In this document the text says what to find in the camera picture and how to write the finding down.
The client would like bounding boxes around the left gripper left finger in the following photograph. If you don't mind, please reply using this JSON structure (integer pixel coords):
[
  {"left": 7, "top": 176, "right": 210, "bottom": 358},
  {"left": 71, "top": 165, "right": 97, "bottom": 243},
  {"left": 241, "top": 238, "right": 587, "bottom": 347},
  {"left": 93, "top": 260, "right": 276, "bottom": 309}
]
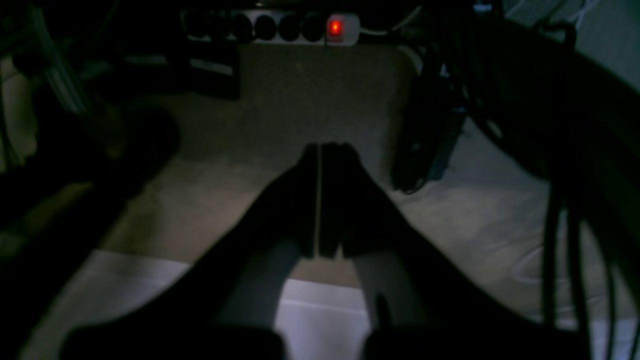
[{"left": 60, "top": 145, "right": 319, "bottom": 360}]

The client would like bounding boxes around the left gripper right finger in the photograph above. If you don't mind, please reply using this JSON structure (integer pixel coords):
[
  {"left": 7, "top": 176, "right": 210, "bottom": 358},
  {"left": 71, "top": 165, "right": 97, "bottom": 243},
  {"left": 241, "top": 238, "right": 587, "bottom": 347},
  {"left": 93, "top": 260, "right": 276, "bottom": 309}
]
[{"left": 319, "top": 142, "right": 591, "bottom": 360}]

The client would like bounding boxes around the black power strip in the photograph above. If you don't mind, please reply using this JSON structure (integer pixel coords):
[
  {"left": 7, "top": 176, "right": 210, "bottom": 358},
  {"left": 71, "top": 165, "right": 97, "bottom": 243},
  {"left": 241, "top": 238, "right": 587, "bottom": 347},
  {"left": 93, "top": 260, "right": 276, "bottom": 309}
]
[{"left": 180, "top": 8, "right": 362, "bottom": 47}]

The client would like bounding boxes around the black cable bundle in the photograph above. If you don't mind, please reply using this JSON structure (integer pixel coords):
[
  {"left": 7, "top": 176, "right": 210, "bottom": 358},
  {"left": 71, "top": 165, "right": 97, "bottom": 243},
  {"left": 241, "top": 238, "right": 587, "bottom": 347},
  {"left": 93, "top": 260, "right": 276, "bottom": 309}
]
[{"left": 390, "top": 0, "right": 640, "bottom": 360}]

